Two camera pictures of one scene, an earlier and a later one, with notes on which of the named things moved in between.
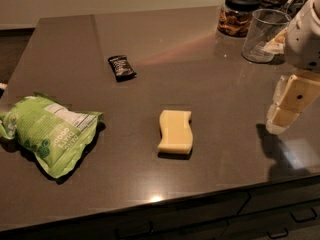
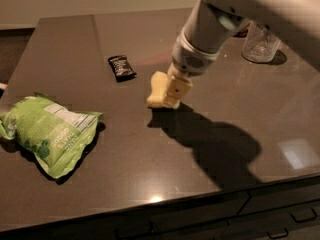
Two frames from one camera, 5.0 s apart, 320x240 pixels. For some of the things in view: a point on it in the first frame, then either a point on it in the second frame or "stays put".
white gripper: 304,43 -> 190,59
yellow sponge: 177,135 -> 159,90
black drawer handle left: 135,235 stays put
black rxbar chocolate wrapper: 122,68 stays put
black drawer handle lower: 278,235 stays put
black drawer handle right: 304,220 stays put
